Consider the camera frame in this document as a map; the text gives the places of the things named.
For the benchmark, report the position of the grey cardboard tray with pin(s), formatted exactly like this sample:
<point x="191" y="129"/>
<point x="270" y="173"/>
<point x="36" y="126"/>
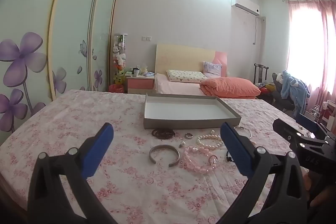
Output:
<point x="183" y="111"/>

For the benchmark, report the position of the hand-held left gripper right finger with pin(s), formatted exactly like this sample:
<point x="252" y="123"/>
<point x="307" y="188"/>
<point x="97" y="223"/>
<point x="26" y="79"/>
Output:
<point x="235" y="148"/>

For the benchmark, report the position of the clear tube of plush toys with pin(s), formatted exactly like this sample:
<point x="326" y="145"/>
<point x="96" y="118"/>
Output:
<point x="119" y="56"/>

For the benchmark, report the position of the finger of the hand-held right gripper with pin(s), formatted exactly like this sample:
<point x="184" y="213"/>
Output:
<point x="307" y="119"/>
<point x="286" y="129"/>

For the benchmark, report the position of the dark wooden chair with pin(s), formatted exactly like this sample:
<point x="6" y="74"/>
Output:
<point x="260" y="74"/>

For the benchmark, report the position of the red basket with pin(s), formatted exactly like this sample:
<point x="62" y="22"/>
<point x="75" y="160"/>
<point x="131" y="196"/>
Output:
<point x="116" y="88"/>

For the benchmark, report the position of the black office chair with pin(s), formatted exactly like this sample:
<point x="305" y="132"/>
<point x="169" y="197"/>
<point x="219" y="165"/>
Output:
<point x="278" y="98"/>

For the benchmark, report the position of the thin silver bangle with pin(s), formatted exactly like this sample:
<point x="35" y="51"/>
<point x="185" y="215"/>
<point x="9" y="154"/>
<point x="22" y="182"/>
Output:
<point x="249" y="132"/>

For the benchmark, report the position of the pink and white nightstand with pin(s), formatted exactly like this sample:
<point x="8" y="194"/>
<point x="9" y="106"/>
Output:
<point x="139" y="85"/>

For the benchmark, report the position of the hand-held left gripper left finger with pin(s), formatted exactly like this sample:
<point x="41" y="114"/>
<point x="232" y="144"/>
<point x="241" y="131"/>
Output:
<point x="98" y="150"/>

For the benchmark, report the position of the beige and pink headboard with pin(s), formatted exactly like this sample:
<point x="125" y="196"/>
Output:
<point x="183" y="58"/>

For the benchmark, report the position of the white rack with bags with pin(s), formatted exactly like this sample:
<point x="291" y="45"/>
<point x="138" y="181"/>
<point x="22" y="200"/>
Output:
<point x="328" y="111"/>

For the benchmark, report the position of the pink bed sheet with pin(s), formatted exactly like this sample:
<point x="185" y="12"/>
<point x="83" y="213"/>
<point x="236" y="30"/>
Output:
<point x="173" y="87"/>

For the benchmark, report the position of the blue and white cloth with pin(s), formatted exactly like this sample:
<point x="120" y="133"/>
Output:
<point x="148" y="74"/>

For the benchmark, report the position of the floral sliding door wardrobe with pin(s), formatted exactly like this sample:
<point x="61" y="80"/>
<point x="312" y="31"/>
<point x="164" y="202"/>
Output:
<point x="73" y="16"/>

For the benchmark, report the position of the silver cuff bangle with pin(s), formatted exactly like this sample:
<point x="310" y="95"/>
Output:
<point x="162" y="146"/>

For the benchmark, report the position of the orange duvet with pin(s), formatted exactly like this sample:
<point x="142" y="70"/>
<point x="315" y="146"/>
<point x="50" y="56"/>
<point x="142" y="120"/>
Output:
<point x="228" y="87"/>

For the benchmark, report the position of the white air conditioner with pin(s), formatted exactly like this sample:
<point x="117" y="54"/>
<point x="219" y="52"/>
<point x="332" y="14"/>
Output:
<point x="245" y="5"/>

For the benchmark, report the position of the white wall switch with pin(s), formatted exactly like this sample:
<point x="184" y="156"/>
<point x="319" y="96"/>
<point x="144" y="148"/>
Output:
<point x="146" y="38"/>

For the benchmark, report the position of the cream patterned pillow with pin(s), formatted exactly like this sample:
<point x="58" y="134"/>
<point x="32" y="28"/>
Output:
<point x="183" y="76"/>

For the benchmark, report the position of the pile of colourful toys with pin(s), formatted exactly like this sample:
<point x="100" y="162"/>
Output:
<point x="267" y="88"/>

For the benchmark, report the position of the white conduit pipe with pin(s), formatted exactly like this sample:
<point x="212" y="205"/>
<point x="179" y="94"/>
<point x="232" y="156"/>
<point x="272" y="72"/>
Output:
<point x="255" y="29"/>

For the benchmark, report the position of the pink curtain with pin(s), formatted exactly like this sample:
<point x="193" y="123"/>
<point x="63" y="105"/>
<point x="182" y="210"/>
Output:
<point x="328" y="56"/>

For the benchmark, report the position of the small purple pillow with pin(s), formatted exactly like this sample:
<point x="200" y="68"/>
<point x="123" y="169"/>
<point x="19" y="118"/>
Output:
<point x="212" y="69"/>

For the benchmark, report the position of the blue plush garment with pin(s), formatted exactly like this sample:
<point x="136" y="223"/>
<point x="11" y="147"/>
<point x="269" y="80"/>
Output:
<point x="294" y="90"/>

